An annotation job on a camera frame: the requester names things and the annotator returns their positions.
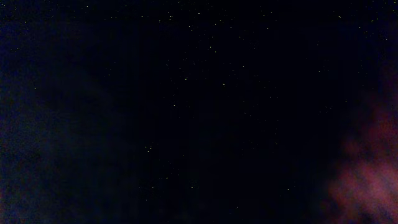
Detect large black garment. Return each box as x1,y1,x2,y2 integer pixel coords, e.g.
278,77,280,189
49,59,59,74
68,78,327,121
1,1,397,223

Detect red navy plaid shirt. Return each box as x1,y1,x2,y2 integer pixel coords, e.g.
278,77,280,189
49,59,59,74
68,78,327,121
320,62,397,223

